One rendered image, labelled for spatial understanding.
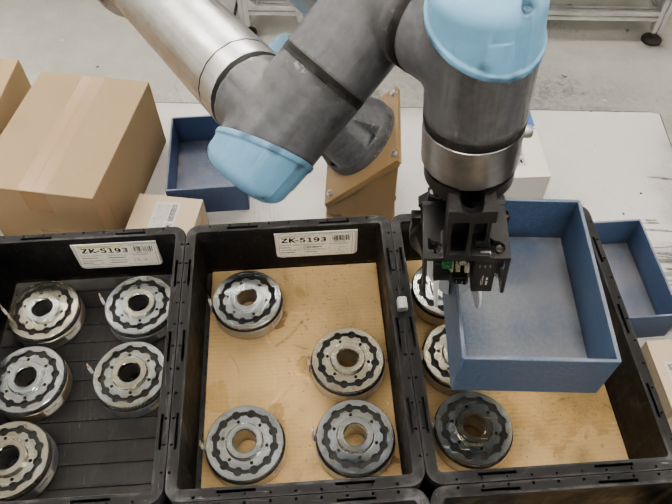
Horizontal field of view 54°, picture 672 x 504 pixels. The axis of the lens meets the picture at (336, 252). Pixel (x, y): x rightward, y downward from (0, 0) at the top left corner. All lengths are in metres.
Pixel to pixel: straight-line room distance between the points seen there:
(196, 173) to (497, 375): 0.87
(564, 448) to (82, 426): 0.65
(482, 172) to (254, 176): 0.17
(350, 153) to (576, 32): 2.02
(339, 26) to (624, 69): 2.49
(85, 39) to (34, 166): 1.83
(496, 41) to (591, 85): 2.40
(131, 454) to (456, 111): 0.67
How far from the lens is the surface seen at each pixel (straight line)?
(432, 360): 0.95
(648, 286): 1.29
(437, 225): 0.57
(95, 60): 2.94
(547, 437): 0.97
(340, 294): 1.03
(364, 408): 0.91
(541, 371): 0.68
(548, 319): 0.76
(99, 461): 0.97
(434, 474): 0.81
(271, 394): 0.96
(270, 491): 0.81
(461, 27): 0.42
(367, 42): 0.49
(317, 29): 0.50
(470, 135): 0.46
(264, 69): 0.52
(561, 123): 1.54
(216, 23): 0.59
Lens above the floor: 1.70
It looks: 54 degrees down
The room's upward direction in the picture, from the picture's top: 1 degrees counter-clockwise
